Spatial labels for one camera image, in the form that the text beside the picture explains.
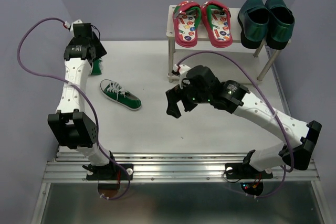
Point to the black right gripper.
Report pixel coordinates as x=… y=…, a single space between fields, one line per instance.
x=174 y=95

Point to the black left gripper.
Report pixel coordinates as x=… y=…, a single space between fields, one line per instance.
x=100 y=50

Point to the green canvas sneaker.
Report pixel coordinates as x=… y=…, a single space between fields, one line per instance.
x=120 y=95
x=96 y=68

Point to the pink flip-flop with letters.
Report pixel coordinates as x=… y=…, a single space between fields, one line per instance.
x=216 y=19

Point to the green loafer shoe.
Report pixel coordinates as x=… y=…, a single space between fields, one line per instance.
x=281 y=24
x=253 y=19

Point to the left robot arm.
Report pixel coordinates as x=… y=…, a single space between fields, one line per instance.
x=70 y=125

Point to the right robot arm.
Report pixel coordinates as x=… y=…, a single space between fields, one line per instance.
x=298 y=138

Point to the white two-tier shoe shelf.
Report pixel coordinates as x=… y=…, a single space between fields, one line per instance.
x=256 y=62

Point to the green canvas sneaker on side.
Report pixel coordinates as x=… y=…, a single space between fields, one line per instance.
x=96 y=68

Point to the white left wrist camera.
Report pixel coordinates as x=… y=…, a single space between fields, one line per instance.
x=69 y=26

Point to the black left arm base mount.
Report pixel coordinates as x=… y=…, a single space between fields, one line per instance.
x=109 y=172

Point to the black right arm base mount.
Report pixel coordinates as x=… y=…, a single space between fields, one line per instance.
x=244 y=170

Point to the aluminium table edge rail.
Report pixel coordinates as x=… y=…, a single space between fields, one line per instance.
x=67 y=167

